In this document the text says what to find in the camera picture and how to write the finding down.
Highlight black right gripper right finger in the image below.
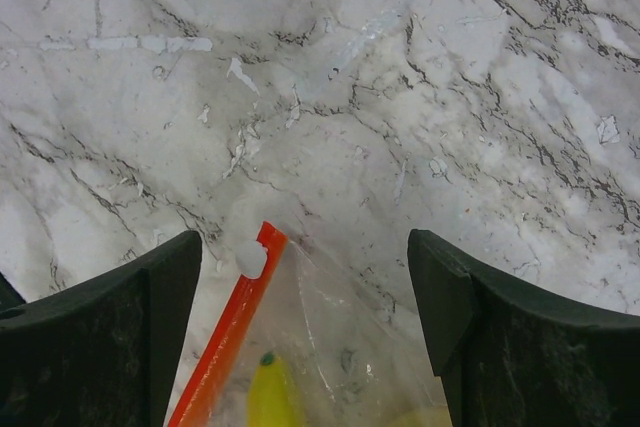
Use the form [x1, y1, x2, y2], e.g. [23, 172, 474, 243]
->
[407, 229, 639, 426]

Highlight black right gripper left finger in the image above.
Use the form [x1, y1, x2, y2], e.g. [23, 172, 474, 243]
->
[1, 230, 201, 426]

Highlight orange zip clear bag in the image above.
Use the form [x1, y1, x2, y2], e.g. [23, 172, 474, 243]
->
[168, 223, 451, 426]

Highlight fake yellow banana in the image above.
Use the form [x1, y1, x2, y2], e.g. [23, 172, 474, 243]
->
[247, 351, 307, 427]

